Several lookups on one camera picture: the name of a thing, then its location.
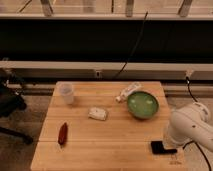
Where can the black rectangular eraser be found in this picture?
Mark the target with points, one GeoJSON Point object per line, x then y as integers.
{"type": "Point", "coordinates": [158, 148]}

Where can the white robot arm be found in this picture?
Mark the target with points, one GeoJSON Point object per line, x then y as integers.
{"type": "Point", "coordinates": [189, 123]}

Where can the green bowl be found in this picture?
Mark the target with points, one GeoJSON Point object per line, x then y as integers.
{"type": "Point", "coordinates": [142, 105]}

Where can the clear plastic cup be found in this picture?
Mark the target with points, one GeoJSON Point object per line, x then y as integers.
{"type": "Point", "coordinates": [67, 93]}

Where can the red chili pepper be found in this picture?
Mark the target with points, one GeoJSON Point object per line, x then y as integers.
{"type": "Point", "coordinates": [63, 134]}

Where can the black office chair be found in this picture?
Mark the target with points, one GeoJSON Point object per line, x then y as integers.
{"type": "Point", "coordinates": [11, 100]}

